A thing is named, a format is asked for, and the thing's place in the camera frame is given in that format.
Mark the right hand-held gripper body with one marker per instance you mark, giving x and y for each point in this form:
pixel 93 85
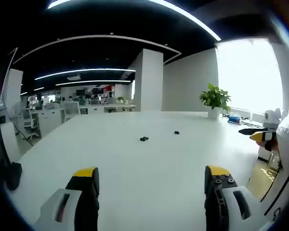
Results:
pixel 271 119

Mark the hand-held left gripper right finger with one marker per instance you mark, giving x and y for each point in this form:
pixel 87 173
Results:
pixel 221 190

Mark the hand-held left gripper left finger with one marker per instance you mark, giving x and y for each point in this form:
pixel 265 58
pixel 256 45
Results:
pixel 86 192

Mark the black plastic buckle part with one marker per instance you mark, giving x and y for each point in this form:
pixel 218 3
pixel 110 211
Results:
pixel 144 138
pixel 176 132

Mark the blue tissue box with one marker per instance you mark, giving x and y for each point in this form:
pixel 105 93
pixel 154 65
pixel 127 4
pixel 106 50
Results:
pixel 234 119

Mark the person's white shirt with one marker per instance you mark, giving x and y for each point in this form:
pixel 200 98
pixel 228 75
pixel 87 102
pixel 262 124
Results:
pixel 287 144

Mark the potted green plant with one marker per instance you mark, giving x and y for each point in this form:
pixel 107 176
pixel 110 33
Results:
pixel 215 98

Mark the black stand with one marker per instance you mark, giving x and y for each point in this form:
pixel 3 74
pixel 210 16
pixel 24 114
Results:
pixel 14 175

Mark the white office chair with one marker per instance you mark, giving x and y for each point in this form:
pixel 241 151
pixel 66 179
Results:
pixel 29 120
pixel 71 109

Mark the row of white office desks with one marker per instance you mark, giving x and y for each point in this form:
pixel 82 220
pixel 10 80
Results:
pixel 110 107

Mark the curved ceiling light strip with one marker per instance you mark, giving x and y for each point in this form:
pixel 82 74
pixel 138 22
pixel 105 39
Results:
pixel 86 71

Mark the long ceiling light strip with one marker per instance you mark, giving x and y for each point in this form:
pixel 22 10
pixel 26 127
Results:
pixel 183 16

